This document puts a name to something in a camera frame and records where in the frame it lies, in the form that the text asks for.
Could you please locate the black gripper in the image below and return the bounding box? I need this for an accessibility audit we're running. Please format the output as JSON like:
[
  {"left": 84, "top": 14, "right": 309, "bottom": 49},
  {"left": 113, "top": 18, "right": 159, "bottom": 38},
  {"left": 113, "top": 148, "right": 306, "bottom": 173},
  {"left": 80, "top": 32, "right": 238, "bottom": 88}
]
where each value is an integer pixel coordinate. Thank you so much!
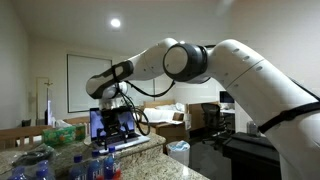
[{"left": 99, "top": 114, "right": 132, "bottom": 151}]

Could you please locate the glass jar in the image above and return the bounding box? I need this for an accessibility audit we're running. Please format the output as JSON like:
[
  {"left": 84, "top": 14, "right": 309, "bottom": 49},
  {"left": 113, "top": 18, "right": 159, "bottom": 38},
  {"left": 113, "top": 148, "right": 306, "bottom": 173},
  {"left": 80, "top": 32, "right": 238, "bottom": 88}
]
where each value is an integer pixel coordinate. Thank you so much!
[{"left": 246, "top": 120, "right": 261, "bottom": 138}]

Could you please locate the black office chair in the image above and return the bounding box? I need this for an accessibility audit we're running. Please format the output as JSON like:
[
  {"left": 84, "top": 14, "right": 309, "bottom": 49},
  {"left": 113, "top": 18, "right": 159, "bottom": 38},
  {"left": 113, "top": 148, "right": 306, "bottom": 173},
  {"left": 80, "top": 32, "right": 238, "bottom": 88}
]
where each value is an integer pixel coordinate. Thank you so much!
[{"left": 199, "top": 102, "right": 232, "bottom": 148}]

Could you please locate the wooden chair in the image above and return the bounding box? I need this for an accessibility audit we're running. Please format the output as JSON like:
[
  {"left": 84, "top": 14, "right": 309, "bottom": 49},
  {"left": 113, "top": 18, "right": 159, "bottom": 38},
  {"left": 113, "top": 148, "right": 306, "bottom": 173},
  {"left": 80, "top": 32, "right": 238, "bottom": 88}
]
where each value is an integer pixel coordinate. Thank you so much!
[
  {"left": 0, "top": 124, "right": 54, "bottom": 151},
  {"left": 63, "top": 115, "right": 91, "bottom": 135}
]

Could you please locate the shrink-wrapped water bottle pack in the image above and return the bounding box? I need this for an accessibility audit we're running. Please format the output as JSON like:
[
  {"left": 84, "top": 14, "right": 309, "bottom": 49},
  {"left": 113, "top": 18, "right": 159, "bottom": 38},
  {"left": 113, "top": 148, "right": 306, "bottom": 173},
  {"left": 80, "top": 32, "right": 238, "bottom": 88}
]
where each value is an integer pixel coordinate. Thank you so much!
[{"left": 0, "top": 151, "right": 57, "bottom": 180}]

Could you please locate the desktop computer monitor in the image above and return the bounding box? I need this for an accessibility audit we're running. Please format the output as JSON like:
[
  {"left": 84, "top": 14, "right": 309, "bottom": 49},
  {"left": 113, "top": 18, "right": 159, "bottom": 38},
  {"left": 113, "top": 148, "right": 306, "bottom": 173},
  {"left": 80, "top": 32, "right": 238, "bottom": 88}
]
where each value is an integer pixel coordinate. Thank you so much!
[{"left": 219, "top": 90, "right": 236, "bottom": 105}]

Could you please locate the black plastic tray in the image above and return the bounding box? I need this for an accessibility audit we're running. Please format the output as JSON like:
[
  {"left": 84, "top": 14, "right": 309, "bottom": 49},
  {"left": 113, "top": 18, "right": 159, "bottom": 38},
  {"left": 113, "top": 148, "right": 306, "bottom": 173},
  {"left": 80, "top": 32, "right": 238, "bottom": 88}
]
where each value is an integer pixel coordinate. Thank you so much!
[{"left": 11, "top": 148, "right": 54, "bottom": 168}]

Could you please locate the low cardboard box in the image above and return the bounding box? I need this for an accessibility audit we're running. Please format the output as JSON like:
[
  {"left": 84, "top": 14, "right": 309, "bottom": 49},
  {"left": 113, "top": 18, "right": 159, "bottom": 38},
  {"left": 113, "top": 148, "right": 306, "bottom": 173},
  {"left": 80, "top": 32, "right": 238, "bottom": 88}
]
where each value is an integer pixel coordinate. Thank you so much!
[{"left": 155, "top": 121, "right": 188, "bottom": 145}]

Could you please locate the white trash bin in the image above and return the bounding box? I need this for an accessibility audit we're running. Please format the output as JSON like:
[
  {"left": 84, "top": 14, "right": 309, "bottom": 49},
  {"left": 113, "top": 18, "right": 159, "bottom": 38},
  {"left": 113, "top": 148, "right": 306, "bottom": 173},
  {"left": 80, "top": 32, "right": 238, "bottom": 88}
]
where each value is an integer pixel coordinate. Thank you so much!
[{"left": 165, "top": 140, "right": 191, "bottom": 167}]

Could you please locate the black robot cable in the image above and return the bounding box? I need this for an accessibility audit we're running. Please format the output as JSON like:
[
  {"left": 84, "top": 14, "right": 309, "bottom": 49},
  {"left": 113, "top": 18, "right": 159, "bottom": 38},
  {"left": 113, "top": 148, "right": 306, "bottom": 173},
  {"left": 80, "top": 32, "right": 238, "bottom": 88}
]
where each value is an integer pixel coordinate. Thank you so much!
[{"left": 117, "top": 79, "right": 177, "bottom": 138}]

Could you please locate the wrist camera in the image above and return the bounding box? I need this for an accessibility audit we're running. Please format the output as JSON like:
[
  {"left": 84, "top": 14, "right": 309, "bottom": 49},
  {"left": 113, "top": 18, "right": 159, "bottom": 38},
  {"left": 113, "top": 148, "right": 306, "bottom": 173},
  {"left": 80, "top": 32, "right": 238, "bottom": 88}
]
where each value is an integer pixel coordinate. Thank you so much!
[{"left": 105, "top": 105, "right": 135, "bottom": 116}]

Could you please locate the round ceiling light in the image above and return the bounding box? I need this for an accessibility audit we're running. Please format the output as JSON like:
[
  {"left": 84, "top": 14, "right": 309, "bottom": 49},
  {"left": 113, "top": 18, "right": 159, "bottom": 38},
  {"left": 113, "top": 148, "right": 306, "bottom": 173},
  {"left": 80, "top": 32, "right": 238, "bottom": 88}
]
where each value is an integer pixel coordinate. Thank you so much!
[{"left": 109, "top": 17, "right": 122, "bottom": 29}]

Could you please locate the green tissue box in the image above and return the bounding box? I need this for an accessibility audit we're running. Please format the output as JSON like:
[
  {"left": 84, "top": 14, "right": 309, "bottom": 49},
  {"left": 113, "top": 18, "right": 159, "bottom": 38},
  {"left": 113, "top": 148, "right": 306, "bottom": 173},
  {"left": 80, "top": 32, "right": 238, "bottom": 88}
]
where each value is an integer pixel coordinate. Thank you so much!
[{"left": 41, "top": 123, "right": 87, "bottom": 148}]

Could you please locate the large white window blind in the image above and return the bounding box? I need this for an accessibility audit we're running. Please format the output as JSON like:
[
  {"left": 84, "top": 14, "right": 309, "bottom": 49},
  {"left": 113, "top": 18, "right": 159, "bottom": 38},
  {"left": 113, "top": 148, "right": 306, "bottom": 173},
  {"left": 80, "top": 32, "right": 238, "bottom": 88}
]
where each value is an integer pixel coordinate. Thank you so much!
[{"left": 66, "top": 53, "right": 114, "bottom": 114}]

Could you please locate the black cabinet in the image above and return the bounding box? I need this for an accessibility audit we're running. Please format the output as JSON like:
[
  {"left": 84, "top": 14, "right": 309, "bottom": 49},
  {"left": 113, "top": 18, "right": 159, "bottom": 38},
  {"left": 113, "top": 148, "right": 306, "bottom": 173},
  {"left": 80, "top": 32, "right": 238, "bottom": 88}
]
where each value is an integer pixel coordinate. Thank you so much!
[{"left": 221, "top": 131, "right": 283, "bottom": 180}]

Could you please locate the tall cardboard box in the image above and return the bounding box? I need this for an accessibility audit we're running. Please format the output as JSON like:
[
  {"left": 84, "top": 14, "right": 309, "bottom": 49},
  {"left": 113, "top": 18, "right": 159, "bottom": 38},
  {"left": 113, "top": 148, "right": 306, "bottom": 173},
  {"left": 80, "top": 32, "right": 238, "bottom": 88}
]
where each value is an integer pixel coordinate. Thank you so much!
[{"left": 184, "top": 101, "right": 221, "bottom": 132}]

